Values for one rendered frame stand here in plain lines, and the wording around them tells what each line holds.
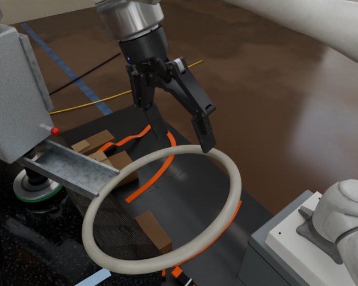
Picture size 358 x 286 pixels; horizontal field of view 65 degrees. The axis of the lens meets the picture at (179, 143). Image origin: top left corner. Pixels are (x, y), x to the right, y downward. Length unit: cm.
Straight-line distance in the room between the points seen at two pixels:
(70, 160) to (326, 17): 96
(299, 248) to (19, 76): 114
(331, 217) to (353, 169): 189
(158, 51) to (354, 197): 78
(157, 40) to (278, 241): 92
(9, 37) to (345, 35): 89
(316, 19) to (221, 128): 249
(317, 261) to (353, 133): 229
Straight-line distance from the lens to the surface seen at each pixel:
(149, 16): 44
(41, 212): 139
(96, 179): 107
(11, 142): 114
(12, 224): 140
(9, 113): 110
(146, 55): 45
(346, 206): 103
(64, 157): 120
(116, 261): 74
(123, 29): 44
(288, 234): 121
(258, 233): 127
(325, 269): 119
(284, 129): 310
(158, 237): 198
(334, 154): 301
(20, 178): 148
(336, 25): 55
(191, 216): 220
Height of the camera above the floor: 187
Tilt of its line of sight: 43 degrees down
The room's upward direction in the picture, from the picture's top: straight up
